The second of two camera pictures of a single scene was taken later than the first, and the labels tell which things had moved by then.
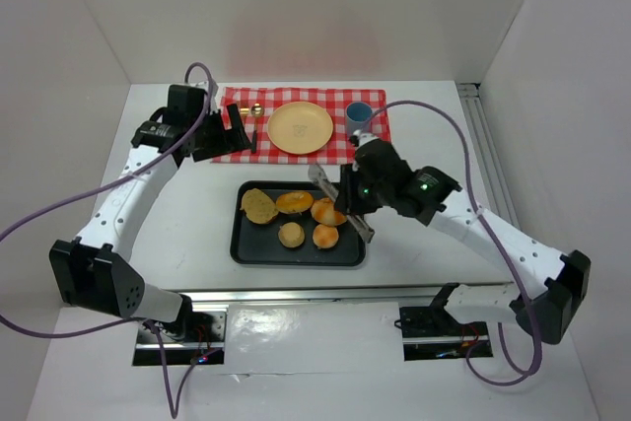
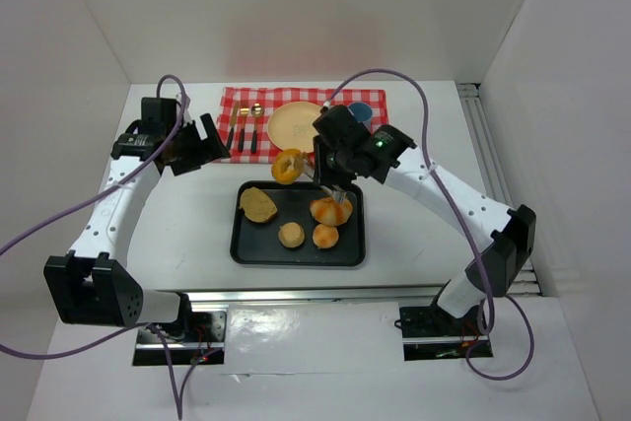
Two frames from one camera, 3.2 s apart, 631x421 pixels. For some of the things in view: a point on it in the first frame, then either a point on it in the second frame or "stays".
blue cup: (357, 117) stays
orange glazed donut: (294, 202) -> (288, 165)
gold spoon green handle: (256, 110) stays
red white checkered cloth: (354, 112) stays
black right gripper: (346, 192) -> (326, 176)
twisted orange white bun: (322, 210) stays
